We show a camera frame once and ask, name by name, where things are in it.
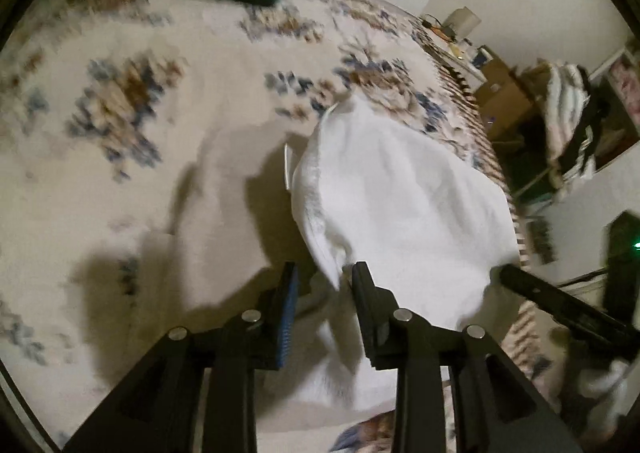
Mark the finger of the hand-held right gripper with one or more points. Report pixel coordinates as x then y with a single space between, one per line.
560 303

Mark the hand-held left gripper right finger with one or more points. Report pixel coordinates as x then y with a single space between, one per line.
370 323

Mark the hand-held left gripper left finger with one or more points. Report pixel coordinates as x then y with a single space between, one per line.
287 318

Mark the white small garment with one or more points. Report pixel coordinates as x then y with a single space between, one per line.
400 208

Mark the pile of striped clothes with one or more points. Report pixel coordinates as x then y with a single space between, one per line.
565 103

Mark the white shelf unit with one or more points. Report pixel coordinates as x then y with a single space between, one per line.
622 98

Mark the cardboard box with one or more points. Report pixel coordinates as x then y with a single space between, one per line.
502 98

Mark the floral printed blanket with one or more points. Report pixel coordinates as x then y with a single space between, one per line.
100 183

